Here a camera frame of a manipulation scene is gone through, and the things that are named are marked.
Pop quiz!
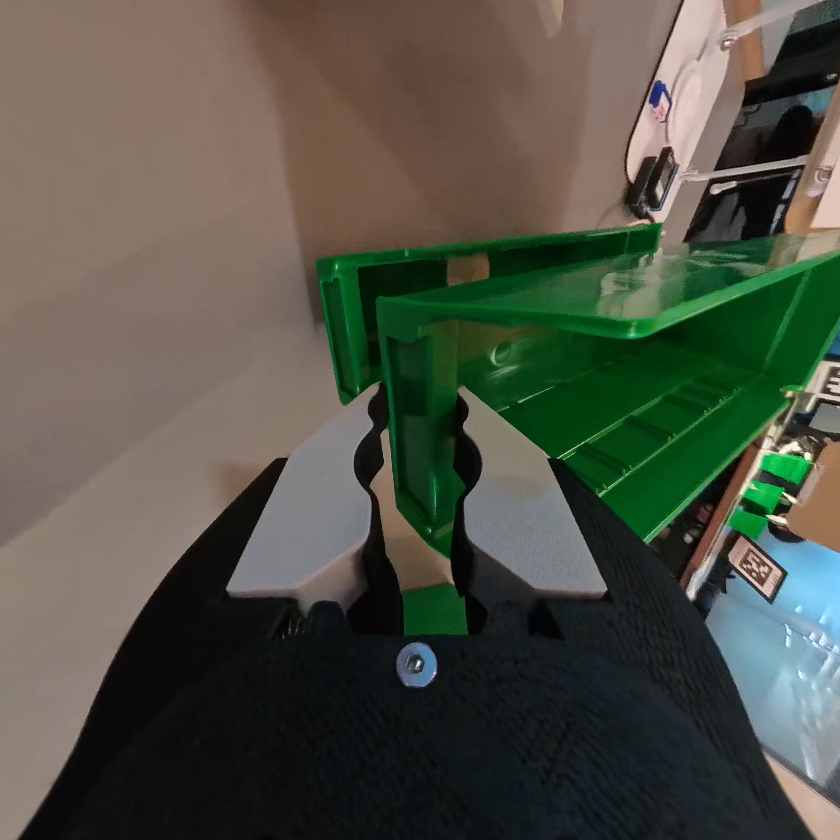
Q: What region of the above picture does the small green shelf bin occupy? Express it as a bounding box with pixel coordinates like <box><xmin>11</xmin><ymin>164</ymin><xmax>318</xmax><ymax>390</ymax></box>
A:
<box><xmin>743</xmin><ymin>481</ymin><xmax>786</xmax><ymax>514</ymax></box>
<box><xmin>760</xmin><ymin>451</ymin><xmax>812</xmax><ymax>484</ymax></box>
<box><xmin>727</xmin><ymin>507</ymin><xmax>770</xmax><ymax>543</ymax></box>

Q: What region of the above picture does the white tray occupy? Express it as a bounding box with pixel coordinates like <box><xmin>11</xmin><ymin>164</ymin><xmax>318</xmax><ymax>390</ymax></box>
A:
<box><xmin>625</xmin><ymin>0</ymin><xmax>749</xmax><ymax>227</ymax></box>

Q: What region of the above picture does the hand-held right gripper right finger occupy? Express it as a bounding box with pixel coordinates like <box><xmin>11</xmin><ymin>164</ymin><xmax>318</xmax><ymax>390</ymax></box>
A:
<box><xmin>450</xmin><ymin>386</ymin><xmax>609</xmax><ymax>636</ymax></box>

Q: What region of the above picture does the glass partition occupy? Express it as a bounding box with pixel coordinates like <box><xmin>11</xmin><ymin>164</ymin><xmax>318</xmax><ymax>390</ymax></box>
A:
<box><xmin>703</xmin><ymin>525</ymin><xmax>840</xmax><ymax>788</ymax></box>

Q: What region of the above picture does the white round disc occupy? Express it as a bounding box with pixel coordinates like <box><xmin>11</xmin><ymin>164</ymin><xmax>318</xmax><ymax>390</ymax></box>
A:
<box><xmin>671</xmin><ymin>36</ymin><xmax>715</xmax><ymax>148</ymax></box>

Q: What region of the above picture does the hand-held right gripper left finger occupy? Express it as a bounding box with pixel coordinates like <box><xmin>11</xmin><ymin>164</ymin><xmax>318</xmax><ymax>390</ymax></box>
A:
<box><xmin>226</xmin><ymin>384</ymin><xmax>403</xmax><ymax>636</ymax></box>

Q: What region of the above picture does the flat black device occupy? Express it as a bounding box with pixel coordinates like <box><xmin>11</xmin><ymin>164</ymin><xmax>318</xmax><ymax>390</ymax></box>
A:
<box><xmin>626</xmin><ymin>157</ymin><xmax>657</xmax><ymax>217</ymax></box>

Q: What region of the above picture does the brown rounded board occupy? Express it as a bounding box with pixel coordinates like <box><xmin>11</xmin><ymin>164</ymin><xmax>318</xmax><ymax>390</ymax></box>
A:
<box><xmin>786</xmin><ymin>438</ymin><xmax>840</xmax><ymax>553</ymax></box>

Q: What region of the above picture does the small black blue device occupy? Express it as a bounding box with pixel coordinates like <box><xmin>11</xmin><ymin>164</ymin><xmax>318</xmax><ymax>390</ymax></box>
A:
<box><xmin>646</xmin><ymin>146</ymin><xmax>679</xmax><ymax>206</ymax></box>

